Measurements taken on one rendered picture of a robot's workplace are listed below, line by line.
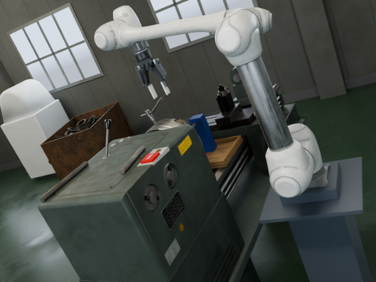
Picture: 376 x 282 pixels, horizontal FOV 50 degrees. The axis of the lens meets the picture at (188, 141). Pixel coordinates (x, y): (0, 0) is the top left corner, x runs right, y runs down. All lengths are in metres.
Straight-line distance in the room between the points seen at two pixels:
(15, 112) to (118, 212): 5.07
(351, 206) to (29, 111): 5.12
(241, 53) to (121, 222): 0.74
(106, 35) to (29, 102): 4.63
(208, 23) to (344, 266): 1.27
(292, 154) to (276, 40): 3.67
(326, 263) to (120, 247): 1.02
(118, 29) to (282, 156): 0.83
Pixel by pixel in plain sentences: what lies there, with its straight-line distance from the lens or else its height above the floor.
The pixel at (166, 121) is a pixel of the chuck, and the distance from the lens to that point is 2.05.
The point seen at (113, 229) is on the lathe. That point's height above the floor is 1.12.
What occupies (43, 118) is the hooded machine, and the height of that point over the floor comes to 0.88.
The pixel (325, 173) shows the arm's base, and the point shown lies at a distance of 1.95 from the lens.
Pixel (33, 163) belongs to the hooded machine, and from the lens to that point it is 6.64.
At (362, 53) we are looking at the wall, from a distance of 5.20.
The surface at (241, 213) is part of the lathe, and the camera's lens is 2.39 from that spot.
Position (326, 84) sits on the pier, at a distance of 5.13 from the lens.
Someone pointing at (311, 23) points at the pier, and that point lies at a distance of 4.95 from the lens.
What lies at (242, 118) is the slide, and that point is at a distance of 2.49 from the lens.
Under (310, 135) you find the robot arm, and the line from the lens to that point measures 1.84.
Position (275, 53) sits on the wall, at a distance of 5.26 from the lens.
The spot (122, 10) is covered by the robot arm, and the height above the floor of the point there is 1.80.
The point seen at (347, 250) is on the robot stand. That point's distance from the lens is 2.06.
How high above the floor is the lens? 1.79
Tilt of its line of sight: 19 degrees down
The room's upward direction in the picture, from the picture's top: 23 degrees counter-clockwise
